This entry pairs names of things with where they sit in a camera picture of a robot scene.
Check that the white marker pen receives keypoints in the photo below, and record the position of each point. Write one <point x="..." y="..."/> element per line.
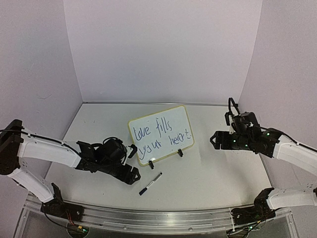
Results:
<point x="154" y="180"/>

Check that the aluminium front rail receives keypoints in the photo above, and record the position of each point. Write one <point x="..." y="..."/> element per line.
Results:
<point x="101" y="221"/>

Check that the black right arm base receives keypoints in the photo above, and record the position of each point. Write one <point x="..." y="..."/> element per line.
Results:
<point x="259" y="211"/>

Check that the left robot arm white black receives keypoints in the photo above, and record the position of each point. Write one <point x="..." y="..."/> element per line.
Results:
<point x="17" y="144"/>

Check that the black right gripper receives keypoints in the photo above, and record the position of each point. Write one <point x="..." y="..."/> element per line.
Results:
<point x="228" y="140"/>

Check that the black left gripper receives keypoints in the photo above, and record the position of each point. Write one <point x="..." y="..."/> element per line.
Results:
<point x="130" y="179"/>

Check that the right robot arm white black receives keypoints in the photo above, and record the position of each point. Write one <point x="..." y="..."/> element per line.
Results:
<point x="246" y="134"/>

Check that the aluminium back table rail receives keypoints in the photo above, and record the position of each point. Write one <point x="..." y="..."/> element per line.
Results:
<point x="155" y="103"/>

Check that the yellow framed small whiteboard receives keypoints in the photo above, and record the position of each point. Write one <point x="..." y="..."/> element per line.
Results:
<point x="161" y="134"/>

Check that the black whiteboard foot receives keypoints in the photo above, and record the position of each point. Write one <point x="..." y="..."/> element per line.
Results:
<point x="180" y="153"/>
<point x="151" y="165"/>

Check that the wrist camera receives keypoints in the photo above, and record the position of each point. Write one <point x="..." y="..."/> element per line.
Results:
<point x="131" y="151"/>
<point x="229" y="122"/>

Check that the black left whiteboard foot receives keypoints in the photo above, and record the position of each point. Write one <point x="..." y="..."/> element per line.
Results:
<point x="151" y="165"/>

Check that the black right whiteboard foot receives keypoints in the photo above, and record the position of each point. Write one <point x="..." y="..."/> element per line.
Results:
<point x="180" y="153"/>

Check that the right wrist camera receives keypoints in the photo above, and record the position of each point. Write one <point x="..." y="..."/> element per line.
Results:
<point x="229" y="122"/>

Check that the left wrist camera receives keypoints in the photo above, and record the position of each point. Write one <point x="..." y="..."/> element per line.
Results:
<point x="131" y="151"/>

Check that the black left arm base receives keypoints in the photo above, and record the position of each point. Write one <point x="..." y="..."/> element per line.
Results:
<point x="59" y="208"/>

